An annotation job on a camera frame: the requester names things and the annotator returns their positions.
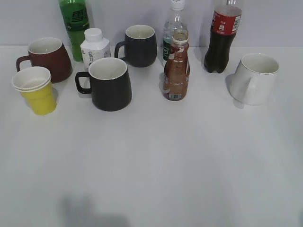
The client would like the brown tea drink bottle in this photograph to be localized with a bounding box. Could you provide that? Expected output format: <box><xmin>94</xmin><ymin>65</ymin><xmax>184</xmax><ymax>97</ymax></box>
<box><xmin>163</xmin><ymin>28</ymin><xmax>190</xmax><ymax>101</ymax></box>

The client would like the yellow paper cup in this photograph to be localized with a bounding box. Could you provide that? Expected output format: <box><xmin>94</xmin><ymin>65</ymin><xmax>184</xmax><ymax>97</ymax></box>
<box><xmin>12</xmin><ymin>66</ymin><xmax>56</xmax><ymax>115</ymax></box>

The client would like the black ceramic mug front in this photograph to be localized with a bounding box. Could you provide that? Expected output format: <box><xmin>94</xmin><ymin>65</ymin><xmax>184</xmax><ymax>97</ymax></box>
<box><xmin>75</xmin><ymin>57</ymin><xmax>132</xmax><ymax>112</ymax></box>

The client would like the dark grey ceramic mug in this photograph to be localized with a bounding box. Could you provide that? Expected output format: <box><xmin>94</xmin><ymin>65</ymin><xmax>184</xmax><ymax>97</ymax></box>
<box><xmin>114</xmin><ymin>25</ymin><xmax>157</xmax><ymax>68</ymax></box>

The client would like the small white milk bottle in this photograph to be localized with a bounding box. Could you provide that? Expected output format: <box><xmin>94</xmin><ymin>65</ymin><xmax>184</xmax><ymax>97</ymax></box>
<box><xmin>80</xmin><ymin>28</ymin><xmax>111</xmax><ymax>70</ymax></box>

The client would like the clear water bottle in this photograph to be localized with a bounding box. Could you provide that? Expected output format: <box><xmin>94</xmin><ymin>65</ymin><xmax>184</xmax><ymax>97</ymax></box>
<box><xmin>162</xmin><ymin>0</ymin><xmax>187</xmax><ymax>66</ymax></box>

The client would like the white ceramic mug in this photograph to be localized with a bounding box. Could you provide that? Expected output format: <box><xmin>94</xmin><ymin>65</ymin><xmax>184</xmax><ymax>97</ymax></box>
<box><xmin>229</xmin><ymin>53</ymin><xmax>280</xmax><ymax>106</ymax></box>

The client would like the dark red ceramic mug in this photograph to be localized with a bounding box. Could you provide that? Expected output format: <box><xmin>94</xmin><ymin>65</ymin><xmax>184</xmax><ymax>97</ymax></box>
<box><xmin>16</xmin><ymin>37</ymin><xmax>72</xmax><ymax>83</ymax></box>

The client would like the cola bottle red label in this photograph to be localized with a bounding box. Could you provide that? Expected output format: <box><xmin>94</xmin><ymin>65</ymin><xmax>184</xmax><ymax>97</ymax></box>
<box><xmin>204</xmin><ymin>0</ymin><xmax>242</xmax><ymax>73</ymax></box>

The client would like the green soda bottle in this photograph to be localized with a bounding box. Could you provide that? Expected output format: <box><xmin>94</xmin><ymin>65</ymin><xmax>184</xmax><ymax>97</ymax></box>
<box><xmin>59</xmin><ymin>0</ymin><xmax>89</xmax><ymax>62</ymax></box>

